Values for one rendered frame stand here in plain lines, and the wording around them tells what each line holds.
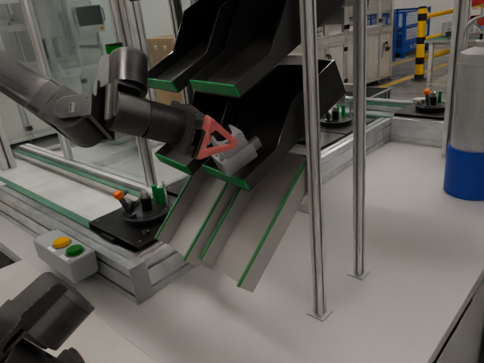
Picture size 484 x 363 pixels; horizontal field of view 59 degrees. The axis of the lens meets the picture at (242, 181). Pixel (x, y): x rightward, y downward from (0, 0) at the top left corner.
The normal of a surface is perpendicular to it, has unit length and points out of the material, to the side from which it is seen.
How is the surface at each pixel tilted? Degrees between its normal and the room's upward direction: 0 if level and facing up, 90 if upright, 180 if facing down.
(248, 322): 0
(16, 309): 22
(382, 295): 0
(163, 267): 90
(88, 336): 0
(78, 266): 90
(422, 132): 90
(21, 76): 44
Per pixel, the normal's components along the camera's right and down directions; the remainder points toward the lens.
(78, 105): -0.13, -0.35
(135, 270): 0.74, 0.19
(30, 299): -0.38, -0.72
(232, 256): -0.63, -0.43
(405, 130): -0.67, 0.35
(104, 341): -0.10, -0.92
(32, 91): -0.33, -0.40
